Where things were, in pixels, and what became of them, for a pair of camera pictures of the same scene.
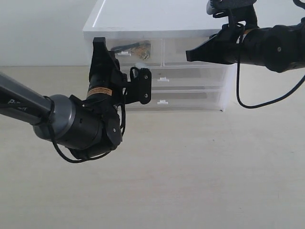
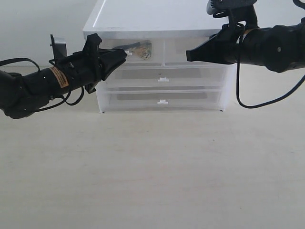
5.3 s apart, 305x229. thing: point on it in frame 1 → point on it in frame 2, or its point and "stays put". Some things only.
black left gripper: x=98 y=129 → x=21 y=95
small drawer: x=137 y=52 stays put
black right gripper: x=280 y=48 stays put
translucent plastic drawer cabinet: x=156 y=35 stays put
